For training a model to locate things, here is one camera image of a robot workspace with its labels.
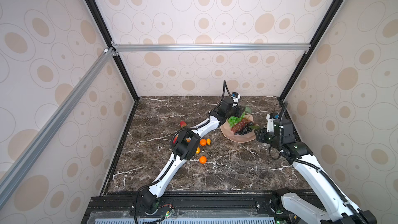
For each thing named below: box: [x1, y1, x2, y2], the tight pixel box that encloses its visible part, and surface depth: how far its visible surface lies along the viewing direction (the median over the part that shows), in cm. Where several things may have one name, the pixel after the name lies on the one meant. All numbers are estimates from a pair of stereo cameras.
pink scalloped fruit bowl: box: [219, 114, 257, 144], surface depth 99 cm
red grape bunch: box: [230, 118, 251, 133], surface depth 102 cm
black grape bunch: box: [234, 121, 261, 136], surface depth 99 cm
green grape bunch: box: [227, 106, 252, 129], surface depth 101 cm
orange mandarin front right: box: [199, 155, 208, 165], surface depth 89 cm
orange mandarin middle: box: [199, 138, 207, 147], surface depth 96 cm
